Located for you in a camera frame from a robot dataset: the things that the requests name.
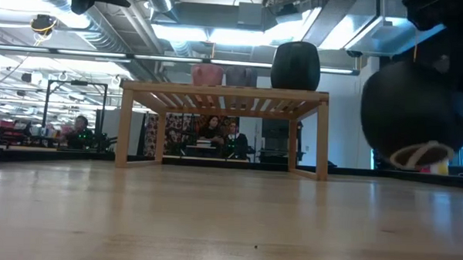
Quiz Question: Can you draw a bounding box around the person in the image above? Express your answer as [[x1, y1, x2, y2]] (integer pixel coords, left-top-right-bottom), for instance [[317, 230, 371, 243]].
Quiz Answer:
[[225, 120, 252, 160], [63, 114, 96, 150], [197, 114, 228, 143]]

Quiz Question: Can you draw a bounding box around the black round mug beige base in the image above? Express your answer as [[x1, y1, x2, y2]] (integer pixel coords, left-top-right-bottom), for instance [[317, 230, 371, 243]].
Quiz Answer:
[[357, 58, 463, 173]]

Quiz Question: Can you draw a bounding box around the patterned hanging cloth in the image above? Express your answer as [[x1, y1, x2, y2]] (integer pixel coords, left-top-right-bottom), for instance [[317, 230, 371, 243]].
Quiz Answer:
[[143, 112, 241, 160]]

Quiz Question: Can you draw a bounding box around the long ceiling light strip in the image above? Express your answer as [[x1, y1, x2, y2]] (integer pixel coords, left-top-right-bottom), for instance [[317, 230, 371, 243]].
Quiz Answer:
[[0, 43, 361, 76]]

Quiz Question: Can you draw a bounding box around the wooden slatted rack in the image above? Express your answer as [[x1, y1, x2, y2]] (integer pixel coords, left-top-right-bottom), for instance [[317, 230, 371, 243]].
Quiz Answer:
[[113, 79, 332, 182]]

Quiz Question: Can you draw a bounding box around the large black round mug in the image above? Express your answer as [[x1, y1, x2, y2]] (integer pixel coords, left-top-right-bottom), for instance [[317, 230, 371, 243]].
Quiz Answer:
[[269, 39, 323, 92]]

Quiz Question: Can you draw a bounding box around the ceiling cable reel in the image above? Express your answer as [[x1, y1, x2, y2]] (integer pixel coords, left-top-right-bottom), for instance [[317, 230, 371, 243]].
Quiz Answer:
[[29, 13, 58, 37]]

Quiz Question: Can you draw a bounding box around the grey ceramic mug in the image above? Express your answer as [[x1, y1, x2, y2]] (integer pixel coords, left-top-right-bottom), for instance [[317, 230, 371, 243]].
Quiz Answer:
[[225, 65, 259, 89]]

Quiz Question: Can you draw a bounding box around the yellow container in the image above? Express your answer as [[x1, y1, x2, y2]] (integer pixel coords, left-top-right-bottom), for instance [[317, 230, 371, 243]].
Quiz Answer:
[[430, 159, 450, 176]]

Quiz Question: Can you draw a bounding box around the black metal frame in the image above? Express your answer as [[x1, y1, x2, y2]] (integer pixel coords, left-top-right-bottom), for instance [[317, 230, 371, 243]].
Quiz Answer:
[[43, 79, 110, 150]]

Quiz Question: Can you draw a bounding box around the pink ceramic mug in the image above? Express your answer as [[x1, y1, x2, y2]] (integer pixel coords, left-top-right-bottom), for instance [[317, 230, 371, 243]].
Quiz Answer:
[[190, 63, 226, 87]]

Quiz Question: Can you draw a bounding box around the white cabinet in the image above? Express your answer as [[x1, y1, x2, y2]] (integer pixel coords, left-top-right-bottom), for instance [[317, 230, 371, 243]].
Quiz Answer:
[[97, 108, 147, 157]]

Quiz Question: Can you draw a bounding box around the large dark screen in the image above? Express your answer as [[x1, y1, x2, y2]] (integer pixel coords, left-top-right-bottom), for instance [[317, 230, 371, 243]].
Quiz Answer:
[[259, 118, 304, 165]]

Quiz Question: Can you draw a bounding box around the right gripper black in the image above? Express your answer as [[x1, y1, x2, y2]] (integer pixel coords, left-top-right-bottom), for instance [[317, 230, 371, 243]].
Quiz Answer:
[[398, 0, 463, 93]]

